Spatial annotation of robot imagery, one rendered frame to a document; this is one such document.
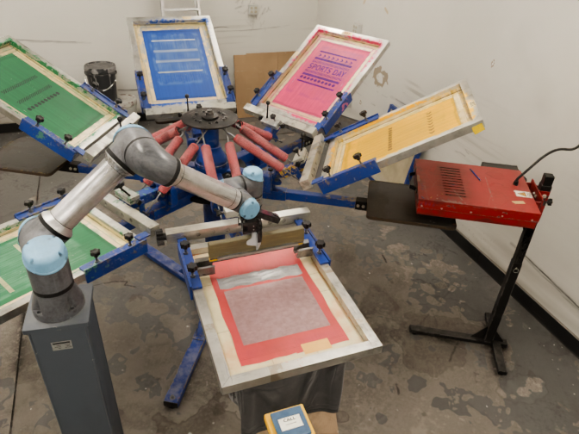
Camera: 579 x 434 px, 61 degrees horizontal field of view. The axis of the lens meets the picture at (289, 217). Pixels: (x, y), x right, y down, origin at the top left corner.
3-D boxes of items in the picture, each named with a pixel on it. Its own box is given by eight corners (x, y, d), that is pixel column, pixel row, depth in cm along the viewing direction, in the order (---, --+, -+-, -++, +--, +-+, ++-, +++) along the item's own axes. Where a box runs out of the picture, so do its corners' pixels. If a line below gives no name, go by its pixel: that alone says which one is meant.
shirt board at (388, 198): (446, 201, 286) (449, 189, 281) (453, 241, 252) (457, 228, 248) (223, 173, 302) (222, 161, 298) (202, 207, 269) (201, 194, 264)
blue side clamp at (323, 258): (329, 272, 216) (331, 259, 212) (319, 274, 214) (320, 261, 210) (304, 234, 239) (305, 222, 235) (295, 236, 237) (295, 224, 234)
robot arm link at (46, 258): (34, 300, 142) (22, 263, 135) (27, 273, 152) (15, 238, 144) (77, 287, 148) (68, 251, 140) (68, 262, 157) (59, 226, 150)
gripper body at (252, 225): (238, 226, 202) (237, 201, 195) (258, 223, 204) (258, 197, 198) (242, 236, 196) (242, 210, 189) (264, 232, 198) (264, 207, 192)
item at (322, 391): (342, 412, 205) (354, 339, 182) (236, 443, 191) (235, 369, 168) (339, 406, 207) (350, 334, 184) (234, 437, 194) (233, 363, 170)
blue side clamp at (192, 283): (203, 297, 198) (202, 284, 195) (190, 300, 197) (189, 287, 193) (189, 254, 222) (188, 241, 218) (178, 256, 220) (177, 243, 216)
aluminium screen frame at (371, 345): (382, 352, 177) (382, 345, 175) (221, 395, 159) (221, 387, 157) (301, 232, 238) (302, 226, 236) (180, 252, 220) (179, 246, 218)
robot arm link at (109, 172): (12, 259, 146) (145, 129, 147) (6, 233, 156) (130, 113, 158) (46, 276, 154) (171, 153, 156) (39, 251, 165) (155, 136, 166)
